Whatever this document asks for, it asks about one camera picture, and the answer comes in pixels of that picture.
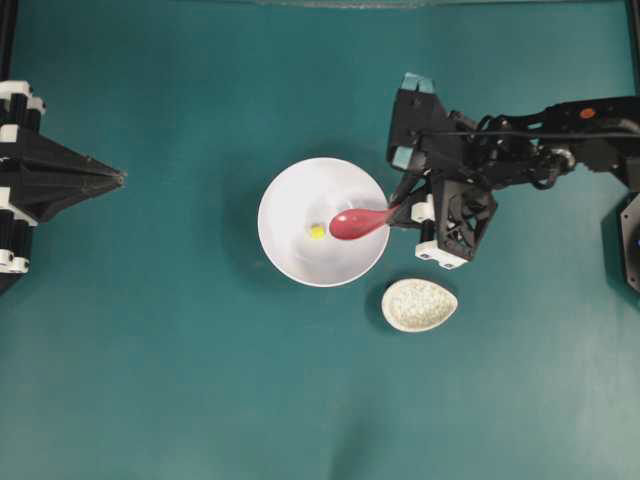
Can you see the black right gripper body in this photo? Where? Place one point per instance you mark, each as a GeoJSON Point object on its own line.
{"type": "Point", "coordinates": [453, 209]}

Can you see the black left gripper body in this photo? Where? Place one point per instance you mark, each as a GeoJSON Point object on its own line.
{"type": "Point", "coordinates": [19, 108]}

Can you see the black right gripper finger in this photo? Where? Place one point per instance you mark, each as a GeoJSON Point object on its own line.
{"type": "Point", "coordinates": [413, 188]}
{"type": "Point", "coordinates": [413, 211]}

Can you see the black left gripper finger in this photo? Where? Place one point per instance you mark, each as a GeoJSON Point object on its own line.
{"type": "Point", "coordinates": [44, 195]}
{"type": "Point", "coordinates": [39, 151]}

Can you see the pink ceramic spoon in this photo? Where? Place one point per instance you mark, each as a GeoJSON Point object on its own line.
{"type": "Point", "coordinates": [356, 223]}

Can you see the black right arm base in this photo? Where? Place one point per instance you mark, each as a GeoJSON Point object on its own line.
{"type": "Point", "coordinates": [620, 239]}

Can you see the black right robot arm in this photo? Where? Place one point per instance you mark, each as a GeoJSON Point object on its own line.
{"type": "Point", "coordinates": [538, 149]}

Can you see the yellow hexagonal prism block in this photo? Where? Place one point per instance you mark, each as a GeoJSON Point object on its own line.
{"type": "Point", "coordinates": [317, 232]}

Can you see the white round bowl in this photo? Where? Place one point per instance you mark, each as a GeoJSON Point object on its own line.
{"type": "Point", "coordinates": [311, 192]}

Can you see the speckled egg-shaped spoon rest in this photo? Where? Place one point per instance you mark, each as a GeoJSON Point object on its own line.
{"type": "Point", "coordinates": [417, 305]}

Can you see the black left frame post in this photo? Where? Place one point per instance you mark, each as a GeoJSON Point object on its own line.
{"type": "Point", "coordinates": [8, 22]}

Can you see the black frame post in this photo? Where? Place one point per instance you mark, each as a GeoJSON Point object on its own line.
{"type": "Point", "coordinates": [632, 8]}
{"type": "Point", "coordinates": [8, 22]}

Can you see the black right frame post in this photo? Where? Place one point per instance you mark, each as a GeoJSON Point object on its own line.
{"type": "Point", "coordinates": [632, 8]}

